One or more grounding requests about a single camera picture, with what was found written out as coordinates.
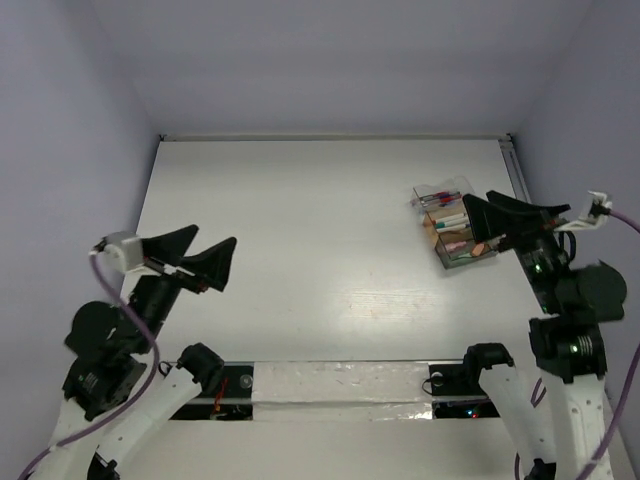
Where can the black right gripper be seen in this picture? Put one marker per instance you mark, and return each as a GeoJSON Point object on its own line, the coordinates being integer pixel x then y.
{"type": "Point", "coordinates": [489, 220]}

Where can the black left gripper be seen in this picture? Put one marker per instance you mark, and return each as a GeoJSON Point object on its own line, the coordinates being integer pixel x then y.
{"type": "Point", "coordinates": [213, 263]}

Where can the green capped white marker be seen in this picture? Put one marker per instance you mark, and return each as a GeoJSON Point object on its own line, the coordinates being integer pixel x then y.
{"type": "Point", "coordinates": [463, 221]}

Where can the red capped white marker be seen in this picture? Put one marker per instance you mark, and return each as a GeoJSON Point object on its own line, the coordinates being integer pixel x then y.
{"type": "Point", "coordinates": [452, 217]}

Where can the red gel pen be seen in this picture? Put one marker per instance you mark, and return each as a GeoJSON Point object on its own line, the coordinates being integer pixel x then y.
{"type": "Point", "coordinates": [422, 200]}

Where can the red ballpoint pen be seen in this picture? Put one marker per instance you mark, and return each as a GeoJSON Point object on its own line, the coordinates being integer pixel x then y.
{"type": "Point", "coordinates": [441, 195]}

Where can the blue ballpoint pen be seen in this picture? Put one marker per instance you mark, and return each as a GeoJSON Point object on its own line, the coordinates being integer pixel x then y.
{"type": "Point", "coordinates": [433, 201]}

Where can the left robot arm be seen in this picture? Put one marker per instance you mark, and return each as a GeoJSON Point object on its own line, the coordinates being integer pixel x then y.
{"type": "Point", "coordinates": [118, 392]}

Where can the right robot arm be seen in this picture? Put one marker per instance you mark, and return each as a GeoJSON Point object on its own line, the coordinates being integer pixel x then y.
{"type": "Point", "coordinates": [566, 342]}

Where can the clear compartment organizer box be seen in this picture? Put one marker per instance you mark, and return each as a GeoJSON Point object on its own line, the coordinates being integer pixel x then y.
{"type": "Point", "coordinates": [439, 238]}

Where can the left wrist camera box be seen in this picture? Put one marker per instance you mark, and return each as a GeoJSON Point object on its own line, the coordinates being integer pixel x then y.
{"type": "Point", "coordinates": [122, 251]}

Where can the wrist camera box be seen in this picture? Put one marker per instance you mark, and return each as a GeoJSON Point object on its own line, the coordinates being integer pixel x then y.
{"type": "Point", "coordinates": [122, 251]}
{"type": "Point", "coordinates": [593, 216]}

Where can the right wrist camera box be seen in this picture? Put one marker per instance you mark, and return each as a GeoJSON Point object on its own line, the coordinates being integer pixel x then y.
{"type": "Point", "coordinates": [593, 216]}

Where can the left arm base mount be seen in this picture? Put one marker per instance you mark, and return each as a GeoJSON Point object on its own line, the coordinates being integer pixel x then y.
{"type": "Point", "coordinates": [231, 400]}

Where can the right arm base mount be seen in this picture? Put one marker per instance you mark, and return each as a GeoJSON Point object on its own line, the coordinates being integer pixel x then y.
{"type": "Point", "coordinates": [454, 388]}

